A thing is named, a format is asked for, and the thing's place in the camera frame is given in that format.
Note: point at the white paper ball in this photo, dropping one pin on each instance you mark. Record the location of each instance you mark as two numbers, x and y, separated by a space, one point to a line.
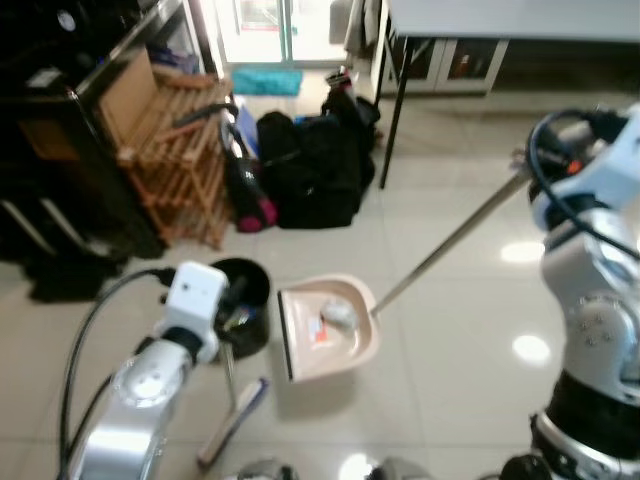
338 315

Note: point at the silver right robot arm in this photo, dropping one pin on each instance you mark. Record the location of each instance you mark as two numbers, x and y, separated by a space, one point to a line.
590 300

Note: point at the teal shaggy floor mat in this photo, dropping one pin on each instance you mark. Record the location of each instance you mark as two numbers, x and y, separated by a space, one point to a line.
265 82

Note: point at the black round waste bin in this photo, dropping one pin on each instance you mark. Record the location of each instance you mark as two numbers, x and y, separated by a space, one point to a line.
255 320

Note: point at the black and pink vacuum cleaner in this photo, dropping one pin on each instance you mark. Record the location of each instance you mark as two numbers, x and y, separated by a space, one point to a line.
248 190

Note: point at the wooden slatted shoe rack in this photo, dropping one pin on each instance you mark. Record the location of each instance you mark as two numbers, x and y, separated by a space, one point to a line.
180 170

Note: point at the large black fabric bag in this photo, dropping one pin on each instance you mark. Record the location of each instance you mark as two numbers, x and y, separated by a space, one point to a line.
310 170

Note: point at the grey table with black legs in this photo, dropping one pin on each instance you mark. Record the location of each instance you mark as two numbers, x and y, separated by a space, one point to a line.
500 18

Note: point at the white glass-door cabinet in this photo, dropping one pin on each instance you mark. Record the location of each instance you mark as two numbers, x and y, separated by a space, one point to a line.
450 62

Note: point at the robot left leg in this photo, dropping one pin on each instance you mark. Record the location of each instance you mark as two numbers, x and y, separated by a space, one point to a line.
265 470

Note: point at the robot leg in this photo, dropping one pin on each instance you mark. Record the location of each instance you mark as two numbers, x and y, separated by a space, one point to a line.
265 470
405 470

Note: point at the blue folder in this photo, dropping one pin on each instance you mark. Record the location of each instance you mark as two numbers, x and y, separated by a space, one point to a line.
246 130

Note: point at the black wheeled base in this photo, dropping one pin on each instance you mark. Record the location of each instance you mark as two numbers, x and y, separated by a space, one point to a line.
70 278

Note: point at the small black backpack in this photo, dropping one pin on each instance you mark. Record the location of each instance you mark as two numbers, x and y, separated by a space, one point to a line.
352 115

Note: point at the brown cardboard box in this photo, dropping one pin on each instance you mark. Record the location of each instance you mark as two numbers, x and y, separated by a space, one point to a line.
128 95

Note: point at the black glossy cabinet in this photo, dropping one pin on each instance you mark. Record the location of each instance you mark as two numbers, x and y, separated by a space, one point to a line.
60 150

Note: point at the robot right leg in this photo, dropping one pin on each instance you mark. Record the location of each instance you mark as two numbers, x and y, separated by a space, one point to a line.
405 470

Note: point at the glass sliding door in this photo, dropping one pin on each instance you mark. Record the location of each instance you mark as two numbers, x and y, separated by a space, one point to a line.
270 30

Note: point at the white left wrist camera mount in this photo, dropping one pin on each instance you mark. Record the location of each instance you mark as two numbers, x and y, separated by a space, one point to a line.
195 295

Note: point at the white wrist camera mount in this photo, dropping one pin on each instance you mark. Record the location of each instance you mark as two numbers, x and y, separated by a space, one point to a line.
195 295
615 160

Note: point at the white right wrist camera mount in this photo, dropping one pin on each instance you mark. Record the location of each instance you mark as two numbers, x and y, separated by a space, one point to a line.
615 160

